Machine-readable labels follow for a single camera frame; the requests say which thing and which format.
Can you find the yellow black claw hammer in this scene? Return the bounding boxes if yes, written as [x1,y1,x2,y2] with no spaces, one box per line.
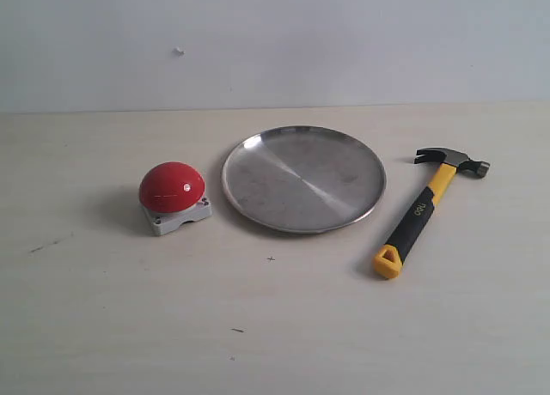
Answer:
[372,148,490,279]

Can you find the red dome push button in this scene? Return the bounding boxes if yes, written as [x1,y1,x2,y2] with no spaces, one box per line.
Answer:
[138,161,212,236]

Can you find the round stainless steel plate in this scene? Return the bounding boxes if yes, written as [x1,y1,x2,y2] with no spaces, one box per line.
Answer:
[221,125,387,234]

